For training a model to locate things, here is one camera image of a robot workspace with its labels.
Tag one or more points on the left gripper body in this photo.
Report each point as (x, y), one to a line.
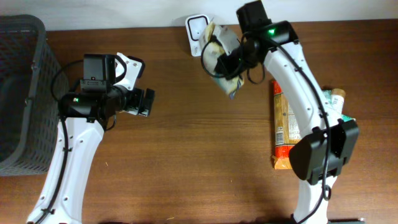
(134, 100)

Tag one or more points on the white tube with cork cap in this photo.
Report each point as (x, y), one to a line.
(338, 99)

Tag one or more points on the white blue snack bag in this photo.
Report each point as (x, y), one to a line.
(215, 41)

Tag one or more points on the small teal white tissue pack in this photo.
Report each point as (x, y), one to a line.
(346, 118)

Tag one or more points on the grey plastic mesh basket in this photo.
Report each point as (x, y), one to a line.
(29, 114)

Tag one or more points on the white barcode scanner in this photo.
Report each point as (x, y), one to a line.
(195, 25)

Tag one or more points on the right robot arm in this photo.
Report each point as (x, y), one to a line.
(327, 141)

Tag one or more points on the orange spaghetti packet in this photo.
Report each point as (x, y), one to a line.
(287, 133)

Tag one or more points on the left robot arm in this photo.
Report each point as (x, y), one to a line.
(106, 89)

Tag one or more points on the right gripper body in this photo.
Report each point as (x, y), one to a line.
(232, 65)

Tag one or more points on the teal wipes packet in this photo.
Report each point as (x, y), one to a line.
(327, 95)

